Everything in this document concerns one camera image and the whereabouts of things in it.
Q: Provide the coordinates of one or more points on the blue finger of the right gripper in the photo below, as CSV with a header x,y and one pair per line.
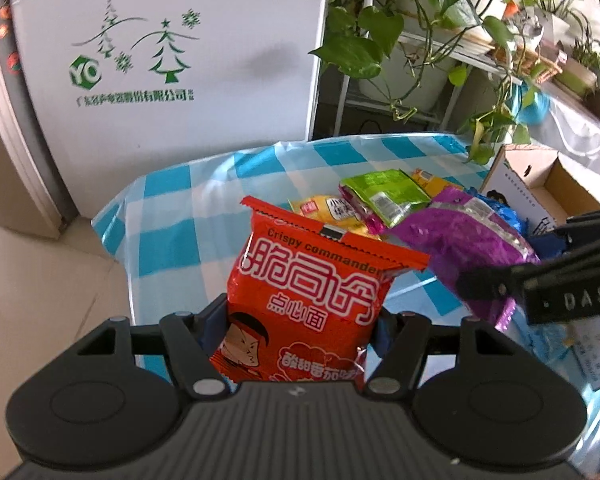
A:
x,y
548,245

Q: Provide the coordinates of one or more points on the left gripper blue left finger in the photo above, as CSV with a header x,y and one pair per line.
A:
x,y
211,324

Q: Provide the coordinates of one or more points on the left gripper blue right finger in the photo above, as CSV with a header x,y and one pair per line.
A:
x,y
384,332

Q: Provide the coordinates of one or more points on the blue foil snack bag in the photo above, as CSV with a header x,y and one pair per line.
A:
x,y
497,202

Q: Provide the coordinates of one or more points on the red crispy noodle snack bag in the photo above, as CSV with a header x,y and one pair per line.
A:
x,y
303,297

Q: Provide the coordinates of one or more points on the purple snack bag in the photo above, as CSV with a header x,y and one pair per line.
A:
x,y
460,232

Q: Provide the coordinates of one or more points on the yellow barcode snack packet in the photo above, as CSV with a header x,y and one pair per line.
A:
x,y
431,184

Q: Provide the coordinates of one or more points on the green snack packet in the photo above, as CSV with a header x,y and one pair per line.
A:
x,y
383,199

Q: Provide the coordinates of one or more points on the cardboard milk box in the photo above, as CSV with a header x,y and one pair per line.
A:
x,y
559,201

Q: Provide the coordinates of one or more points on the blue checked tablecloth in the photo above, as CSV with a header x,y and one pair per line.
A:
x,y
178,231

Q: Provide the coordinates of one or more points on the yellow bread snack packet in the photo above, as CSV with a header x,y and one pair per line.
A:
x,y
333,210

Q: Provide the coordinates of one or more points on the small green white pot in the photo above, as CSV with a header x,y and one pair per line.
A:
x,y
576,78

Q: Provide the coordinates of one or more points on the wicker basket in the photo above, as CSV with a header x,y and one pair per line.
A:
x,y
526,63

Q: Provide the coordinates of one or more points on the green pothos plant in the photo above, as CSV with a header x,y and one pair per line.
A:
x,y
360,34

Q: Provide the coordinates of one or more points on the white metal plant stand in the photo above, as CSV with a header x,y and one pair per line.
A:
x,y
420,90

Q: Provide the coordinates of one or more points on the white refrigerator with tree print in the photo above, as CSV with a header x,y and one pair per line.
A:
x,y
96,93

